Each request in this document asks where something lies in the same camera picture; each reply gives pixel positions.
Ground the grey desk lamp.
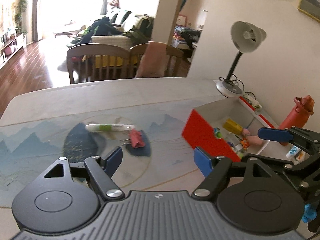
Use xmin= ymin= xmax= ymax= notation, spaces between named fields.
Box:
xmin=216 ymin=21 xmax=267 ymax=98

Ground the wooden chair with pink cloth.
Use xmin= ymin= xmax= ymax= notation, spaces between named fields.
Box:
xmin=129 ymin=41 xmax=183 ymax=79

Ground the small white bottle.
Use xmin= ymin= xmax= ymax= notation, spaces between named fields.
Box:
xmin=286 ymin=146 xmax=301 ymax=160

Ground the dark wooden dining chair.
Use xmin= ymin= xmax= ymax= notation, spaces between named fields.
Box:
xmin=66 ymin=43 xmax=133 ymax=85

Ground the white power strip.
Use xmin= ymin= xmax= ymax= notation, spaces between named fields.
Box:
xmin=244 ymin=94 xmax=263 ymax=112

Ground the white green glue tube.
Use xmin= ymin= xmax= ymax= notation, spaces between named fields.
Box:
xmin=85 ymin=124 xmax=135 ymax=133

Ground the orange toy figure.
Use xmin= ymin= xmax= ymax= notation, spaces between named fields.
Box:
xmin=240 ymin=139 xmax=250 ymax=151

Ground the pink binder clip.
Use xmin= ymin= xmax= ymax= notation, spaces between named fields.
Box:
xmin=121 ymin=129 xmax=145 ymax=148

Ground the blue landscape table mat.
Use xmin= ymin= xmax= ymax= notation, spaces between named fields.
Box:
xmin=1 ymin=100 xmax=200 ymax=207

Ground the red water bottle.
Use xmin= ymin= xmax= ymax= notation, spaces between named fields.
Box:
xmin=278 ymin=94 xmax=315 ymax=147

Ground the blue gloved right hand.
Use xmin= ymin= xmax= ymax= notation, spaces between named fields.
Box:
xmin=302 ymin=204 xmax=317 ymax=223

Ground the green potted plant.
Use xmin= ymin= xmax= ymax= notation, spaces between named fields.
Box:
xmin=15 ymin=0 xmax=28 ymax=34

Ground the yellow cardboard box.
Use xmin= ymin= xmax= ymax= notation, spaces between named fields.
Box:
xmin=223 ymin=118 xmax=243 ymax=135

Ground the sofa with clothes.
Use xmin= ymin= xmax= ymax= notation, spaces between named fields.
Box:
xmin=67 ymin=11 xmax=154 ymax=50

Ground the pink narwhal girl figurine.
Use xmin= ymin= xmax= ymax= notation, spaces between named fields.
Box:
xmin=241 ymin=128 xmax=264 ymax=145

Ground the red cardboard box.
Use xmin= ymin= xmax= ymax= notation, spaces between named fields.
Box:
xmin=182 ymin=97 xmax=276 ymax=161

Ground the wooden tv console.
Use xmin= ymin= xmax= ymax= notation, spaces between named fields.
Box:
xmin=1 ymin=33 xmax=27 ymax=68

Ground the small blue white toy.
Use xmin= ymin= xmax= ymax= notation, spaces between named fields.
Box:
xmin=214 ymin=127 xmax=223 ymax=139

